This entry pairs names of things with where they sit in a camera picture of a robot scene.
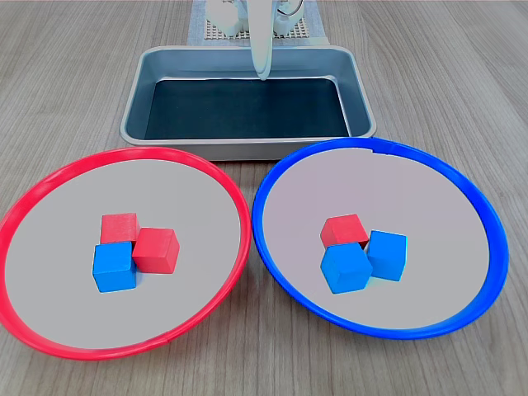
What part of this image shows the red cube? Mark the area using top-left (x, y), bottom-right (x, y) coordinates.
top-left (319, 213), bottom-right (370, 251)
top-left (100, 212), bottom-right (139, 245)
top-left (131, 227), bottom-right (181, 275)

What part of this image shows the blue cube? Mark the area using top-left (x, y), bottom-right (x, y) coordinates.
top-left (319, 242), bottom-right (374, 295)
top-left (365, 229), bottom-right (408, 283)
top-left (92, 241), bottom-right (138, 294)

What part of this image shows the pale perforated plate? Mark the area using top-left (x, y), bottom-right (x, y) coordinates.
top-left (205, 16), bottom-right (311, 41)

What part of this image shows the black mat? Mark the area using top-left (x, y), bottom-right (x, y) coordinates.
top-left (144, 77), bottom-right (351, 140)

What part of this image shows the steel tray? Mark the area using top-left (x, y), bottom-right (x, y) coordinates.
top-left (120, 45), bottom-right (378, 162)

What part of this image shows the blue-rimmed white plate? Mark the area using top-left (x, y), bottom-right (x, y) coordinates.
top-left (252, 137), bottom-right (509, 342)

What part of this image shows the red-rimmed white plate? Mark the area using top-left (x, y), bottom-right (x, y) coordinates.
top-left (0, 146), bottom-right (252, 362)

